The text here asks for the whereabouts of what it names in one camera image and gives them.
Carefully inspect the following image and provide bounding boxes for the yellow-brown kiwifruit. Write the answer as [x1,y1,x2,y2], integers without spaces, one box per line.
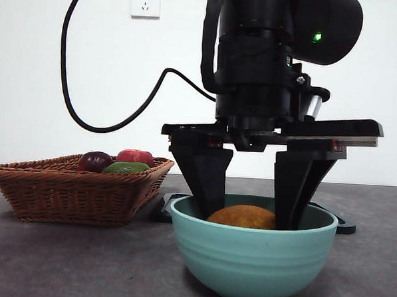
[206,203,278,231]

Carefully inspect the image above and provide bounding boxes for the light teal bowl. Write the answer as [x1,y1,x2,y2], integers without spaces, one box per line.
[164,190,340,297]

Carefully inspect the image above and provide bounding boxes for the dark teal rectangular tray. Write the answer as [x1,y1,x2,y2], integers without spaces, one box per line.
[160,191,359,235]

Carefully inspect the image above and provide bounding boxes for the red apple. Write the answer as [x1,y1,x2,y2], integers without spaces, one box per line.
[116,148,155,169]

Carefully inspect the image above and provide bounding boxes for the green avocado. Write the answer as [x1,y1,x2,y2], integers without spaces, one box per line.
[101,159,151,177]

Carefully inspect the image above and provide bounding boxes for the dark purple fruit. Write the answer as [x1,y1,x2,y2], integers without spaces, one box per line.
[77,150,114,175]

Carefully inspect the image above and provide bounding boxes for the brown wicker basket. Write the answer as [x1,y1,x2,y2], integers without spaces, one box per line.
[0,148,176,231]

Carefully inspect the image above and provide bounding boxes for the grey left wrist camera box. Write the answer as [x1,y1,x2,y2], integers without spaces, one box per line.
[288,72,332,124]

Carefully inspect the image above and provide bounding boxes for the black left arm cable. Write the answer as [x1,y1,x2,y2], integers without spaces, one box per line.
[56,0,223,140]

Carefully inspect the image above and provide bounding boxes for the white wall socket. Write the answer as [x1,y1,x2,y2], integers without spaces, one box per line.
[130,0,162,20]

